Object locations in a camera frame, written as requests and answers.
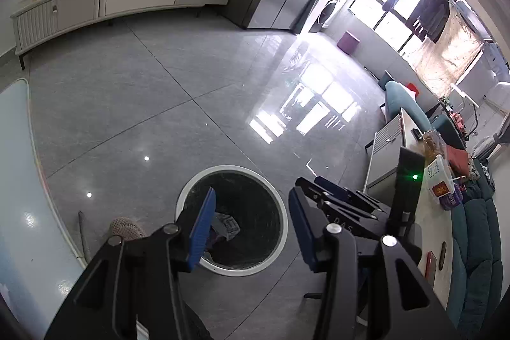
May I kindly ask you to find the beige hanging sheet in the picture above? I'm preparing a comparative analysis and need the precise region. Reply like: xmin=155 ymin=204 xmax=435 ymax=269
xmin=412 ymin=15 xmax=485 ymax=98

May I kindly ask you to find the red phone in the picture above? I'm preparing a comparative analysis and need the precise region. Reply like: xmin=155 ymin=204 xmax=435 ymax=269
xmin=424 ymin=250 xmax=436 ymax=281

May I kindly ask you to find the purple packet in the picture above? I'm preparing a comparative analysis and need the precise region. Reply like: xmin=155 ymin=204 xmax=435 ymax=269
xmin=440 ymin=184 xmax=465 ymax=210

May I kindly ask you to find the white washing machine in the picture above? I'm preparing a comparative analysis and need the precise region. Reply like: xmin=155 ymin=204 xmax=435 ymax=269
xmin=317 ymin=0 xmax=347 ymax=31

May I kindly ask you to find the white rimmed bin with black bag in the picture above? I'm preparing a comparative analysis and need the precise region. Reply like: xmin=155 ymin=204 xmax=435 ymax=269
xmin=175 ymin=165 xmax=288 ymax=277

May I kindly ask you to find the teal sofa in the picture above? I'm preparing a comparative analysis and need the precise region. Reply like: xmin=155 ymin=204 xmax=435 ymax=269
xmin=383 ymin=79 xmax=505 ymax=340

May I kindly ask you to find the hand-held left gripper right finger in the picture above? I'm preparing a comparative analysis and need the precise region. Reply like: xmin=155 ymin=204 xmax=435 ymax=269
xmin=288 ymin=186 xmax=453 ymax=340

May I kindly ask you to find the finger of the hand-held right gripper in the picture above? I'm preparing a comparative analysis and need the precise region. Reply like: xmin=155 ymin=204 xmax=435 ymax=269
xmin=295 ymin=177 xmax=390 ymax=242
xmin=314 ymin=176 xmax=394 ymax=222

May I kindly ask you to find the grey white coffee table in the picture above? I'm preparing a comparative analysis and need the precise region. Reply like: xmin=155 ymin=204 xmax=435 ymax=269
xmin=364 ymin=107 xmax=455 ymax=309

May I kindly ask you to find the beige knitted slipper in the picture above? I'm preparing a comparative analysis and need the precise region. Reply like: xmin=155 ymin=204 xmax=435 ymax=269
xmin=109 ymin=217 xmax=148 ymax=241

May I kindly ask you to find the clear snack bag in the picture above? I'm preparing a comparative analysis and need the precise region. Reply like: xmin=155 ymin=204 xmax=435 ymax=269
xmin=421 ymin=129 xmax=445 ymax=162

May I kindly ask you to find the purple stool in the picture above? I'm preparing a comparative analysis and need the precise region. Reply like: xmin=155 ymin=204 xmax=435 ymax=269
xmin=337 ymin=30 xmax=361 ymax=55

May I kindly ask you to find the white and orange box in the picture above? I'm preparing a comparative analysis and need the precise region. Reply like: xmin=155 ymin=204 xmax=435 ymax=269
xmin=424 ymin=155 xmax=455 ymax=199

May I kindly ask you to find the grey patterned wrapper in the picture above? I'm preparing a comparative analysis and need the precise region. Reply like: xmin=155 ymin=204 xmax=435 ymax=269
xmin=211 ymin=213 xmax=242 ymax=242

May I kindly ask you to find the red cloth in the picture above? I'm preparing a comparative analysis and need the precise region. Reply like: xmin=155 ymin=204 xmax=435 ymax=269
xmin=444 ymin=146 xmax=469 ymax=176

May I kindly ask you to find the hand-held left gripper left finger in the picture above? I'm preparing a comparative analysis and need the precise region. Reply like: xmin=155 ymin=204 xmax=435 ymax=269
xmin=44 ymin=186 xmax=218 ymax=340

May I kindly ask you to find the grey pillow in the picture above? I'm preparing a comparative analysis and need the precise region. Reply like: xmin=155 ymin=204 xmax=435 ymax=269
xmin=472 ymin=134 xmax=503 ymax=160

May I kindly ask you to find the dark hanging jacket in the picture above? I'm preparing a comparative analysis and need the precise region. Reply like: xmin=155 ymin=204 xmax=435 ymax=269
xmin=410 ymin=0 xmax=451 ymax=43

